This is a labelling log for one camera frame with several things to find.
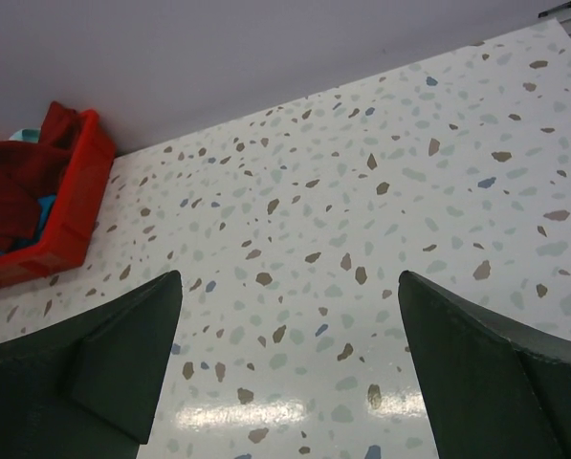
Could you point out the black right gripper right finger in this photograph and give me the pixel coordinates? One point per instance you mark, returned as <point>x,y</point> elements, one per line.
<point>493,387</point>

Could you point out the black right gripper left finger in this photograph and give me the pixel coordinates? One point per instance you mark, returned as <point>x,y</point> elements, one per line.
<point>89,386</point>

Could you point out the dark red t shirt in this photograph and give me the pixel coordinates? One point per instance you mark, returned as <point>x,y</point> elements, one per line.
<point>29,171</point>

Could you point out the blue t shirt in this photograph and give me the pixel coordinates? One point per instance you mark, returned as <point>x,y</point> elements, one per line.
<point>23,227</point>

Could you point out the red plastic bin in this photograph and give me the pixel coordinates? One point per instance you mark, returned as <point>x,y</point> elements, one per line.
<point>66,237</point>

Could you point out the light teal t shirt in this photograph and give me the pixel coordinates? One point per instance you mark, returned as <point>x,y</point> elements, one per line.
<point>26,135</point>

